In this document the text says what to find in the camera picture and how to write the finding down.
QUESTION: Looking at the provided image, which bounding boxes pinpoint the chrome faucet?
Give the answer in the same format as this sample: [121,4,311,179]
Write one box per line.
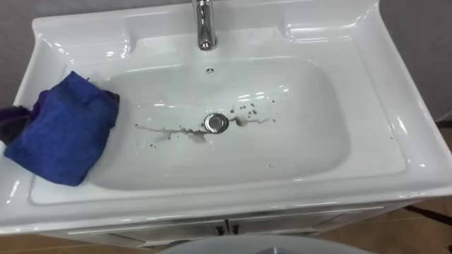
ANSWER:
[191,0,219,52]

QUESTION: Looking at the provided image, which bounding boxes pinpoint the white ceramic washbasin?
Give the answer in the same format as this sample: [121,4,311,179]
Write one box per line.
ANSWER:
[0,0,452,236]

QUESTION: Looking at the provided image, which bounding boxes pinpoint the blue cleaning cloth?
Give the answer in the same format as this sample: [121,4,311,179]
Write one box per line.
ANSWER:
[0,71,121,187]

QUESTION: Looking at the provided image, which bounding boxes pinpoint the chrome sink drain plug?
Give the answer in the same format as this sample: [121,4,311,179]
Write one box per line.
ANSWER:
[203,112,230,134]

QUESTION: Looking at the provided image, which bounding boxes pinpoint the white vanity cabinet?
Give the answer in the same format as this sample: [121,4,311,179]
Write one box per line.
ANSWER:
[41,199,421,250]

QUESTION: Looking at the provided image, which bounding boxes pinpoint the black floor cable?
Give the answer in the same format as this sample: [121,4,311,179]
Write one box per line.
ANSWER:
[403,205,452,226]

